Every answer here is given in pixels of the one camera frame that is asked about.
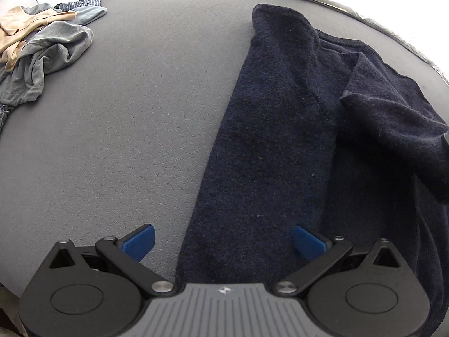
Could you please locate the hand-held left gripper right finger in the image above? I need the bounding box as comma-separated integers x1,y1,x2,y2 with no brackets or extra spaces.
274,225,406,296

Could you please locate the light blue garment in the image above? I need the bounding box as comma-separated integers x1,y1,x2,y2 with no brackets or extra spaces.
72,6,108,26

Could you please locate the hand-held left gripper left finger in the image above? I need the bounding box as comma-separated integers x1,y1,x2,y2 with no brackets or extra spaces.
47,223,176,296

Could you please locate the navy knit sweater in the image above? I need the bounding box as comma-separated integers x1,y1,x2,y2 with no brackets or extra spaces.
177,3,449,337

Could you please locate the grey garment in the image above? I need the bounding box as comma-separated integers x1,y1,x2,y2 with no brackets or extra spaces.
0,3,95,108

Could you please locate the plaid shirt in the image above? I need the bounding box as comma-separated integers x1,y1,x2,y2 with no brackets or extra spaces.
0,0,103,134

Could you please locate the beige garment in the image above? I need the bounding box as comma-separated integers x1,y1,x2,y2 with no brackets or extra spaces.
0,6,77,72

